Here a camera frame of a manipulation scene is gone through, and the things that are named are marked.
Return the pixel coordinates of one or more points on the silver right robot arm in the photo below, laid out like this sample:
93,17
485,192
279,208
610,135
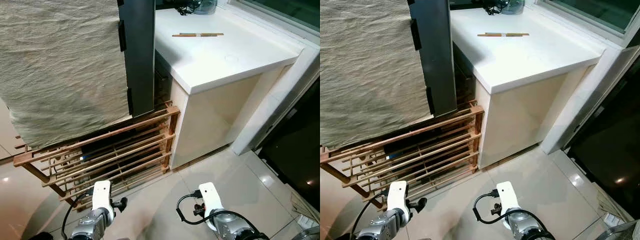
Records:
525,226
231,226

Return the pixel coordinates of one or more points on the wooden slatted shoe rack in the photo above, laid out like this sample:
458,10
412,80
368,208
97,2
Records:
125,145
430,145

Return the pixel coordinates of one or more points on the ribbed metal floor track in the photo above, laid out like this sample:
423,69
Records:
305,210
611,212

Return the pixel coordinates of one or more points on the dark glass sliding door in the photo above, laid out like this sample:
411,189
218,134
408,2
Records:
610,145
295,150

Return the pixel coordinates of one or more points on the beige wrinkled hanging cloth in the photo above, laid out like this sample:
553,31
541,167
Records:
60,65
370,65

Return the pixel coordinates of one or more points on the dark grey upright panel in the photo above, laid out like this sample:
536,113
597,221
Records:
436,55
140,55

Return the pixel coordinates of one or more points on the white counter cabinet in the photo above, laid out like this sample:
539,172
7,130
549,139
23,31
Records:
220,60
525,60

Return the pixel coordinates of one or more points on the wooden chopstick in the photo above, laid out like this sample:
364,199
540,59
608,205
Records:
182,35
210,34
487,35

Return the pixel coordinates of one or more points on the clear glass jar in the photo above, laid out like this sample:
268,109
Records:
512,6
206,6

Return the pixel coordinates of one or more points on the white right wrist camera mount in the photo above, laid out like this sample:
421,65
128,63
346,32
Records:
210,199
508,197

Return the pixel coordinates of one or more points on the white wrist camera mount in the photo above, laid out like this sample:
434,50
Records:
398,196
508,197
210,199
102,196

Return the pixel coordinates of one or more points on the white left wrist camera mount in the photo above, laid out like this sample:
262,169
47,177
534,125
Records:
102,196
398,196

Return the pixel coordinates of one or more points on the white door frame post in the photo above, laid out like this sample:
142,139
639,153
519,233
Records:
280,105
585,105

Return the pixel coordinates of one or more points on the white window frame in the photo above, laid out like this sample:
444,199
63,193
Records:
270,17
580,17

